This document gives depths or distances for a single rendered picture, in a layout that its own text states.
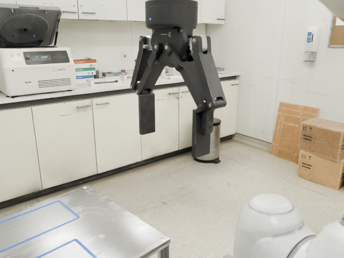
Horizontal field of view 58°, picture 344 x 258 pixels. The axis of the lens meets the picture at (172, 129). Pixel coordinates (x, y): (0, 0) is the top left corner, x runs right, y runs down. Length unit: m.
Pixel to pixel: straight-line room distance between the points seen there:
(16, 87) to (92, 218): 1.79
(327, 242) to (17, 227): 0.81
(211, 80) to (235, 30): 3.74
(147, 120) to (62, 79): 2.24
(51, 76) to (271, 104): 2.46
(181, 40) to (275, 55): 3.38
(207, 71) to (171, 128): 3.04
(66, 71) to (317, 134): 2.31
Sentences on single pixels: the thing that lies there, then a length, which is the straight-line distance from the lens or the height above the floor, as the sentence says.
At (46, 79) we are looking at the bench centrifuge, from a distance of 2.70.
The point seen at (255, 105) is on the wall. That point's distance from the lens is 4.00.
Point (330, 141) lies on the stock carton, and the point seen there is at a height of 0.45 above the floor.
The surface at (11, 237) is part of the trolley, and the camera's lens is 1.01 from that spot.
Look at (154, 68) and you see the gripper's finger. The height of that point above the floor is 1.31.
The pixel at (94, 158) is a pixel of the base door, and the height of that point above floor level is 0.25.
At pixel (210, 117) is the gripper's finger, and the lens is 0.42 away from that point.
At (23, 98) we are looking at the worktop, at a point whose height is 0.89.
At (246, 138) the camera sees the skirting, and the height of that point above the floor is 0.05.
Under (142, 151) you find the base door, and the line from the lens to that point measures 3.27.
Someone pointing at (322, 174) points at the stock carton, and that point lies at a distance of 3.25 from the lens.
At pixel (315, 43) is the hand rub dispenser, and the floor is 1.28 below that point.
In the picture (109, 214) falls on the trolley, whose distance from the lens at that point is 1.02.
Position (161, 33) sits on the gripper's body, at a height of 1.36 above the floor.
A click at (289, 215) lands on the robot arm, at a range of 0.77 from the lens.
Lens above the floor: 1.35
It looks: 17 degrees down
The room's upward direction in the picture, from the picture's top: straight up
